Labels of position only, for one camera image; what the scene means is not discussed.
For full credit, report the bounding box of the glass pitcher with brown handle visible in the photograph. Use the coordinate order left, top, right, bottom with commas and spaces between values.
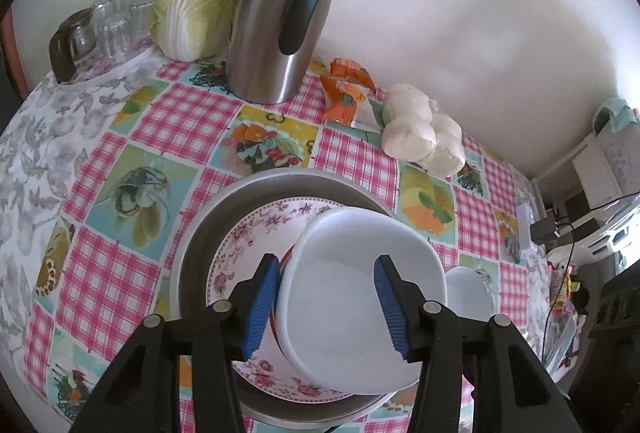
48, 8, 98, 85

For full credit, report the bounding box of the napa cabbage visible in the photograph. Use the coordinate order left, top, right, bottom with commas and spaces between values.
150, 0, 247, 62

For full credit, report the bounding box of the pink checkered tablecloth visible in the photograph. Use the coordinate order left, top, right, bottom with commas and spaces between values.
22, 48, 548, 433

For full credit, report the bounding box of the small white bowl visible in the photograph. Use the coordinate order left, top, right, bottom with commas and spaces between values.
444, 265, 493, 324

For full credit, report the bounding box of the red-brown furniture edge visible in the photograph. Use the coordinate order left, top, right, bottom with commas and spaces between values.
0, 8, 31, 96

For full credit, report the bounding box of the teal cloth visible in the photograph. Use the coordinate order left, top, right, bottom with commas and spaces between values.
592, 97, 640, 134

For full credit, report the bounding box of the clear drinking glass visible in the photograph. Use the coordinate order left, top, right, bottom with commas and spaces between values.
97, 13, 133, 61
120, 0, 157, 39
90, 0, 121, 31

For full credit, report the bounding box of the bag of white steamed buns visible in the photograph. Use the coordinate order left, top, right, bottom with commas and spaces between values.
381, 83, 467, 176

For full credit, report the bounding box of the long black cable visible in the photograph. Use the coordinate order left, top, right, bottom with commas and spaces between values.
542, 220, 576, 354

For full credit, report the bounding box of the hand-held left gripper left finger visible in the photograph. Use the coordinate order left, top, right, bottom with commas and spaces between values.
67, 253, 282, 433

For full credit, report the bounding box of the black power adapter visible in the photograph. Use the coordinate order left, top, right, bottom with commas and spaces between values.
530, 218, 561, 244

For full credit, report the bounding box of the pink floral plate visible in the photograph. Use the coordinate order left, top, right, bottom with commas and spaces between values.
205, 196, 391, 406

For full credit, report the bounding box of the orange snack packet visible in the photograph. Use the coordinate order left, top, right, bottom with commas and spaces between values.
320, 76, 371, 125
329, 57, 377, 91

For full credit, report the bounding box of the stainless steel basin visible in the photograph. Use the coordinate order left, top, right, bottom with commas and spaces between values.
170, 168, 418, 426

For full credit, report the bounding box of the stainless steel thermos jug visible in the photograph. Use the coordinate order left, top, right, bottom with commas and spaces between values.
227, 0, 347, 105

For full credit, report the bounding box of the white furniture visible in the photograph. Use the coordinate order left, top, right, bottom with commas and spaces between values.
530, 123, 640, 264

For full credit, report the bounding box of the white power strip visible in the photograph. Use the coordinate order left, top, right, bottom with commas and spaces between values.
515, 203, 538, 264

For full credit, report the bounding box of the colourful candy packet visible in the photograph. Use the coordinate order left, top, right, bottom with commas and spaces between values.
547, 260, 583, 314

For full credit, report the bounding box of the large white bowl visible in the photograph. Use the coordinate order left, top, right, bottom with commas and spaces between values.
276, 207, 448, 396

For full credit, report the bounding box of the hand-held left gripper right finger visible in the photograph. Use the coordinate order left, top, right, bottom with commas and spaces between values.
373, 254, 583, 433

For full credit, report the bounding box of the clear plastic packet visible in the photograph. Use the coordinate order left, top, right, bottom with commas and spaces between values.
350, 102, 385, 134

